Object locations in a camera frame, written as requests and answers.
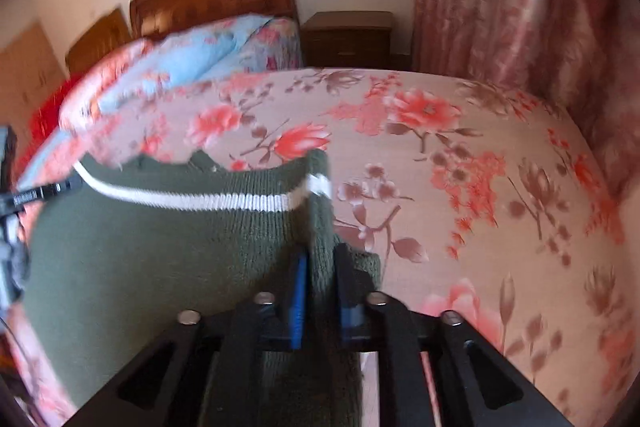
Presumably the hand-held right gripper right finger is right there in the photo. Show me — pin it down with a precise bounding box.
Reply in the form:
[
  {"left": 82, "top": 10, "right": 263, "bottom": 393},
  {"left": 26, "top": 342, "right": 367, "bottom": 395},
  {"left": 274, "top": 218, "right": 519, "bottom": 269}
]
[{"left": 335, "top": 244, "right": 576, "bottom": 427}]

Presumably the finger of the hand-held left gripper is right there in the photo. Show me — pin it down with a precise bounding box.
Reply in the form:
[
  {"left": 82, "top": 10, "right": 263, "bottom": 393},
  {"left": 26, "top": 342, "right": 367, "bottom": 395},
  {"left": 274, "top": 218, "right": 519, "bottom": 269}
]
[{"left": 9, "top": 178, "right": 84, "bottom": 210}]

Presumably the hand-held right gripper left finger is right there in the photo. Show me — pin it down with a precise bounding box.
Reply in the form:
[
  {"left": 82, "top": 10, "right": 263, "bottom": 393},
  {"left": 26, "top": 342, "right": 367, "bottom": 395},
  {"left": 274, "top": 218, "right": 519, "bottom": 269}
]
[{"left": 65, "top": 252, "right": 309, "bottom": 427}]

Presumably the green knit sweater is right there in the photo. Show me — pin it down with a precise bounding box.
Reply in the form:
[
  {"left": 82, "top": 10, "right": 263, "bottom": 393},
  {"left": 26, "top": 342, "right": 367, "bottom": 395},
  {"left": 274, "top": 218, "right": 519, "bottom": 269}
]
[{"left": 22, "top": 149, "right": 383, "bottom": 427}]

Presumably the red blanket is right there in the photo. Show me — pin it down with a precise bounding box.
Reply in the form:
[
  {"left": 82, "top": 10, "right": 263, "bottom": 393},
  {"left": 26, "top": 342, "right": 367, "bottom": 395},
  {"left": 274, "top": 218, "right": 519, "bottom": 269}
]
[{"left": 20, "top": 74, "right": 86, "bottom": 168}]

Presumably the pink floral pillow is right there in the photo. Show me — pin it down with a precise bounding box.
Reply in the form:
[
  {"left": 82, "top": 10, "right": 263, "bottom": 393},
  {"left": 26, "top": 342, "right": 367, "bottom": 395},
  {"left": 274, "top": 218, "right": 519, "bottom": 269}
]
[{"left": 59, "top": 38, "right": 156, "bottom": 132}]

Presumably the light wooden wardrobe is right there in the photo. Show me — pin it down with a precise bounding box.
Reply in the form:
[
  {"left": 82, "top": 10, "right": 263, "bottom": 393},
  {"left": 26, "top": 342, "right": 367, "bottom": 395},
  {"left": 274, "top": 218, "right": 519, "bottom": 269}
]
[{"left": 0, "top": 21, "right": 68, "bottom": 138}]

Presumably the bed with floral sheet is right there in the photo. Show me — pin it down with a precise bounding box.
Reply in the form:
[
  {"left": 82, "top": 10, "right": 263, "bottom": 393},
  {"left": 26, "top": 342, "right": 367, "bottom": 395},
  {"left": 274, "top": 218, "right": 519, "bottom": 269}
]
[{"left": 0, "top": 14, "right": 632, "bottom": 427}]

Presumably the small wooden headboard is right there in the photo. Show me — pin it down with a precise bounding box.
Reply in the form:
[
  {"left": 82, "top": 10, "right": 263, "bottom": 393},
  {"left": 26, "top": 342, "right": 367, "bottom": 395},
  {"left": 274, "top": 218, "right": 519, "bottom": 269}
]
[{"left": 65, "top": 8, "right": 133, "bottom": 75}]

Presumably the blue floral folded quilt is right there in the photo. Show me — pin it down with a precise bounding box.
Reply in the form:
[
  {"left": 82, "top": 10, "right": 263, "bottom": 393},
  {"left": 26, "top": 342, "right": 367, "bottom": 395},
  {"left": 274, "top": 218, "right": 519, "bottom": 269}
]
[{"left": 97, "top": 14, "right": 281, "bottom": 112}]

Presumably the brown wooden nightstand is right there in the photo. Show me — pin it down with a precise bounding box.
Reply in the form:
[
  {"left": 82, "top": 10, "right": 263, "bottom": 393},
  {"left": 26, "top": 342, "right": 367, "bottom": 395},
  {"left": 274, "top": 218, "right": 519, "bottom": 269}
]
[{"left": 301, "top": 10, "right": 396, "bottom": 68}]

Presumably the pink floral curtain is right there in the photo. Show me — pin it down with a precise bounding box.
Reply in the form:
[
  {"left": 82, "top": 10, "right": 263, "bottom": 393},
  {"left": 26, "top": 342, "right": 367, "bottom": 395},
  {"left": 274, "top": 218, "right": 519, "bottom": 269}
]
[{"left": 410, "top": 0, "right": 640, "bottom": 198}]

